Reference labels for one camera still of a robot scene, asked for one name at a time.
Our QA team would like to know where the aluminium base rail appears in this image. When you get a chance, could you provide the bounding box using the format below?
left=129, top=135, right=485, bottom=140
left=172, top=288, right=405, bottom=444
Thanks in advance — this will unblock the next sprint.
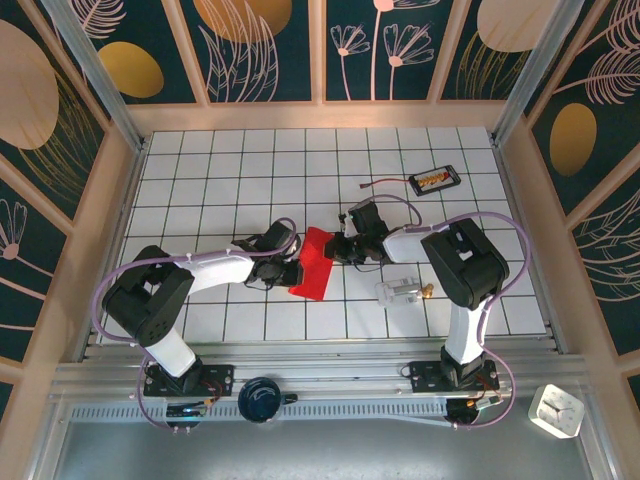
left=48, top=335, right=592, bottom=404

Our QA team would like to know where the black controller board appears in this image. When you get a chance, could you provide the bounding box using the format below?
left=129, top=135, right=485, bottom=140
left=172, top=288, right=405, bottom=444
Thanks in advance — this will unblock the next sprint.
left=446, top=394, right=505, bottom=416
left=166, top=399, right=210, bottom=419

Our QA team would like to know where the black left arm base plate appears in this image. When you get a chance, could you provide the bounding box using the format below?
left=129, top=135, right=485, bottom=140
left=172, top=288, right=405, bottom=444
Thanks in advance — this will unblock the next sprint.
left=143, top=363, right=236, bottom=398

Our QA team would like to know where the dark blue mug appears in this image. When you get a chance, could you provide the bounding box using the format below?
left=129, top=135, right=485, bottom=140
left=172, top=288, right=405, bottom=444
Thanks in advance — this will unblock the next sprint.
left=236, top=377, right=300, bottom=425

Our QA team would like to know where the slotted grey cable duct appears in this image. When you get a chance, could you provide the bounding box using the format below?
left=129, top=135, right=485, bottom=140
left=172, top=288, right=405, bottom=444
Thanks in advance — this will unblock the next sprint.
left=69, top=401, right=451, bottom=422

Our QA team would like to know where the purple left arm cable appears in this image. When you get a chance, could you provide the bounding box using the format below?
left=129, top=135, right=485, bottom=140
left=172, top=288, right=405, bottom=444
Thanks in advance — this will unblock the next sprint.
left=92, top=216, right=300, bottom=432

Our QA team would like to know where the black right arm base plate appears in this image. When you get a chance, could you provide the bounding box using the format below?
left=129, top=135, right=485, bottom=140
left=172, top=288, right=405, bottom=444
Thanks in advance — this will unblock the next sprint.
left=408, top=359, right=501, bottom=394

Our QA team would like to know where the black battery holder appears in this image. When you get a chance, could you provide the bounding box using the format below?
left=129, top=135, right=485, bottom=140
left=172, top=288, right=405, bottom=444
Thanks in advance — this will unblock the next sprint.
left=408, top=165, right=462, bottom=198

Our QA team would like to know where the aluminium side rail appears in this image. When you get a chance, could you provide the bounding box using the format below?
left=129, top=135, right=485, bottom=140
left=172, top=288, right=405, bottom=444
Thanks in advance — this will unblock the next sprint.
left=492, top=137, right=571, bottom=356
left=74, top=142, right=149, bottom=362

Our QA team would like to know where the aluminium corner post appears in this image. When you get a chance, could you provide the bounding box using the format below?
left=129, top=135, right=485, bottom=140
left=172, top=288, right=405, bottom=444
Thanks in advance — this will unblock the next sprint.
left=39, top=0, right=149, bottom=154
left=491, top=0, right=589, bottom=147

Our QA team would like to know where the thin red wire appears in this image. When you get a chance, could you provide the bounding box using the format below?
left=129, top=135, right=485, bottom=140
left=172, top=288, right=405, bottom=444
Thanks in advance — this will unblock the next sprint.
left=360, top=177, right=412, bottom=190

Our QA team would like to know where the white square alarm clock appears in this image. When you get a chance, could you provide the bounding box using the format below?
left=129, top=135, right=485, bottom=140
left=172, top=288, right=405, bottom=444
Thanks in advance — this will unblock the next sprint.
left=527, top=383, right=586, bottom=440

